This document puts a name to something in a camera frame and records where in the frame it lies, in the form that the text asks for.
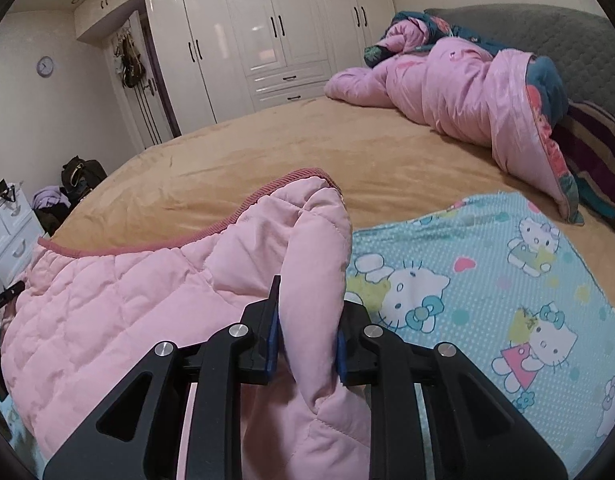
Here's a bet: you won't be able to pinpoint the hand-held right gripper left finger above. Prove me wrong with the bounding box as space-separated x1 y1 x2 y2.
42 275 282 480

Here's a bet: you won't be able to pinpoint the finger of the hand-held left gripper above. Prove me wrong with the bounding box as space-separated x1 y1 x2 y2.
0 281 26 312

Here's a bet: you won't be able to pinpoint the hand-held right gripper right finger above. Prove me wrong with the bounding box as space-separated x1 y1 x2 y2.
335 300 568 480

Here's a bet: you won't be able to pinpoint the pink quilted jacket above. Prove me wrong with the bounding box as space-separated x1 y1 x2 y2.
0 169 373 480

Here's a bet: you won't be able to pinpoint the white drawer cabinet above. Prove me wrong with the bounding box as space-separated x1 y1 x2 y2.
0 185 46 278

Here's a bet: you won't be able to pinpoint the dark cloth pile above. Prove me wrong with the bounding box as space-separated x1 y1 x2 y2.
35 205 71 236

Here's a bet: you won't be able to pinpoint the purple cloth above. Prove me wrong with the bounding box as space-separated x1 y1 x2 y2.
32 185 72 211

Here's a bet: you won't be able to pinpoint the dark bag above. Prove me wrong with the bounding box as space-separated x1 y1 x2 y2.
61 157 108 196

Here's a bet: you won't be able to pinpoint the blue cartoon printed blanket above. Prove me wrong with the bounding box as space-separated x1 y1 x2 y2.
0 191 615 480

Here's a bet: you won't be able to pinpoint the tan bed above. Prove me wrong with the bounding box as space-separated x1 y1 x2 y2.
50 95 615 251

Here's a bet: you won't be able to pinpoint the white door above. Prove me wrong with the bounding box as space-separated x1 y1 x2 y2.
105 10 181 148

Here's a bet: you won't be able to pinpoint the hanging bags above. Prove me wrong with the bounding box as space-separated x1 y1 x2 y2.
115 30 147 88

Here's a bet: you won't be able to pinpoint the pink floral duvet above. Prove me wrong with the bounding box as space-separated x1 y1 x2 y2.
323 10 585 226

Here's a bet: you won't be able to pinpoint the white glossy wardrobe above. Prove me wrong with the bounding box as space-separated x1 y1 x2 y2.
144 0 395 123

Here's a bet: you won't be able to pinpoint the striped pillow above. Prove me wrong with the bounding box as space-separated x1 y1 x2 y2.
552 100 615 236

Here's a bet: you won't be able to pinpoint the grey padded headboard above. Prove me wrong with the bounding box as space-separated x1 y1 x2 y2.
423 5 615 128

